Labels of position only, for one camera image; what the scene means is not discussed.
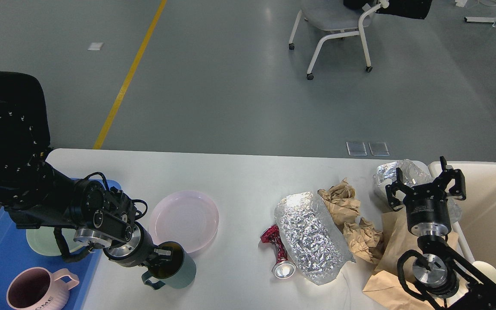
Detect beige plastic bin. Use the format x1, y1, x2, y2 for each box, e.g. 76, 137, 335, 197
448, 161, 496, 268

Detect person in black left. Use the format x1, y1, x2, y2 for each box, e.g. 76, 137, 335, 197
0, 72, 53, 155

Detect crumpled brown paper upper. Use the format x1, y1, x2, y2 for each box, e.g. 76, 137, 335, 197
317, 178, 361, 231

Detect grey white office chair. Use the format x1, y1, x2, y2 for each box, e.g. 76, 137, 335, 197
288, 0, 390, 80

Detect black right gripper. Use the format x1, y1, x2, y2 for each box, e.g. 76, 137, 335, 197
385, 156, 467, 235

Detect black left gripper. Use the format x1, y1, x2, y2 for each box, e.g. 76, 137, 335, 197
103, 222, 173, 268

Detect teal mug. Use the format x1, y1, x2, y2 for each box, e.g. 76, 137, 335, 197
141, 241, 196, 290

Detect white paper cup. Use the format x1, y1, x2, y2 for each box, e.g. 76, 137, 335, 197
472, 260, 496, 284

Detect crumpled brown paper lower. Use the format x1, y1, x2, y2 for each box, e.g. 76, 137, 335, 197
342, 217, 383, 265

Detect flat brown paper bag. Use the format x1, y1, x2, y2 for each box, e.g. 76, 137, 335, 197
363, 210, 459, 310

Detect crushed red can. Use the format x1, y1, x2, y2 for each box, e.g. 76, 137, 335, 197
260, 224, 297, 280

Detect small silver foil bag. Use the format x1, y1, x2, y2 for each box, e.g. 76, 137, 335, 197
373, 159, 462, 223

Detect blue plastic tray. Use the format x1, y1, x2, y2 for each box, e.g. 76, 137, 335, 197
0, 211, 103, 310

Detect crumpled brown paper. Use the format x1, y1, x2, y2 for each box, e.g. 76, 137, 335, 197
342, 217, 383, 265
317, 178, 361, 231

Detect large silver foil bag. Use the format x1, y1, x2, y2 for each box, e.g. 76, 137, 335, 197
274, 192, 356, 286

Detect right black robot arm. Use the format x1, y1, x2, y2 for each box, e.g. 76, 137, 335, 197
385, 156, 496, 310

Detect pink plate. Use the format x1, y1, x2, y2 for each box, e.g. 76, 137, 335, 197
148, 190, 219, 253

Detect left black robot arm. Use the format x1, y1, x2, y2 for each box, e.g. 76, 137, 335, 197
0, 100, 177, 271

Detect pink ribbed mug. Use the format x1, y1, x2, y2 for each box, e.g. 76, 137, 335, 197
6, 267, 80, 310

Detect walking person black sneakers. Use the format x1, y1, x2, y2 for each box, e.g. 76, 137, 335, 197
343, 0, 432, 20

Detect light green plate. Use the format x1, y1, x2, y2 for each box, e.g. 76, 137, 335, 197
26, 227, 84, 257

